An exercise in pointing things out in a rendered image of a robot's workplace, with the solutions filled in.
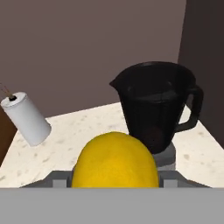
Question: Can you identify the brown wooden cupboard side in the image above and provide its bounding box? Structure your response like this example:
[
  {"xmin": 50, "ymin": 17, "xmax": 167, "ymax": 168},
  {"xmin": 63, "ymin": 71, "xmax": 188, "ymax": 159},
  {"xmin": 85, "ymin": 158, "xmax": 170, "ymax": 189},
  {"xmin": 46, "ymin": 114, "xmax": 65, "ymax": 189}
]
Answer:
[{"xmin": 0, "ymin": 107, "xmax": 18, "ymax": 168}]

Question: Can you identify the dark brown tall cabinet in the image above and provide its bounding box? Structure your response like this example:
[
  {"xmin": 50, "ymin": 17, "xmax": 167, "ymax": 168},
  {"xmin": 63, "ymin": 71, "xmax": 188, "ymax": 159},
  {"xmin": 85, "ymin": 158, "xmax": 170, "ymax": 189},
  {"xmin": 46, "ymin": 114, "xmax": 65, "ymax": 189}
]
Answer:
[{"xmin": 177, "ymin": 0, "xmax": 224, "ymax": 141}]

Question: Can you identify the black blender jug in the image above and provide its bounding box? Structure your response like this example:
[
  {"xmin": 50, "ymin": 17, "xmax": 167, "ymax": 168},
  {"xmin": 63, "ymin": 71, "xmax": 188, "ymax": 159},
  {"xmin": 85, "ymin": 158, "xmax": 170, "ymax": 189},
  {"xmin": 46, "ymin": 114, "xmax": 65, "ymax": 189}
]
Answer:
[{"xmin": 108, "ymin": 60, "xmax": 205, "ymax": 155}]

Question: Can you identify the white reed diffuser bottle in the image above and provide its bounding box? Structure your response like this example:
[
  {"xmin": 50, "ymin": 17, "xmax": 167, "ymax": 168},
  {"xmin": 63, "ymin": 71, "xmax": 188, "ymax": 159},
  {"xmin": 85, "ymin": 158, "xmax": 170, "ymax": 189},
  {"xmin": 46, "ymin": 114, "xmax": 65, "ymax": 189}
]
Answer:
[{"xmin": 0, "ymin": 83, "xmax": 53, "ymax": 147}]

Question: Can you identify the yellow lemon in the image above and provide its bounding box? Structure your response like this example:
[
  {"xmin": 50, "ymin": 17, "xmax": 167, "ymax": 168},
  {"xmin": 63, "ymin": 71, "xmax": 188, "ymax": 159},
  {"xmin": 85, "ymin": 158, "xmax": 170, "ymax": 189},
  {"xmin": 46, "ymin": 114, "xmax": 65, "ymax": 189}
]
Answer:
[{"xmin": 71, "ymin": 131, "xmax": 160, "ymax": 189}]

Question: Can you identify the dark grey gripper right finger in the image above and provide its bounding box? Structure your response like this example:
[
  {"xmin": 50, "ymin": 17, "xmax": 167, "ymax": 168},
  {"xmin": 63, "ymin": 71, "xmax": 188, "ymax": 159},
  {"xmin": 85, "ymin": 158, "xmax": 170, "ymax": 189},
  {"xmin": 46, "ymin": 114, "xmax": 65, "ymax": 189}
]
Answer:
[{"xmin": 157, "ymin": 170, "xmax": 212, "ymax": 189}]

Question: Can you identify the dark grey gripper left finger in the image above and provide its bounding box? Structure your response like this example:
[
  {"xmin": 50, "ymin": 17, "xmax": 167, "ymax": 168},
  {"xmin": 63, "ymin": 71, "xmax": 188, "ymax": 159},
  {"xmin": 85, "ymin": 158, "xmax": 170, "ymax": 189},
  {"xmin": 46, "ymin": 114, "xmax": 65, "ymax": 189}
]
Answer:
[{"xmin": 20, "ymin": 170, "xmax": 74, "ymax": 189}]

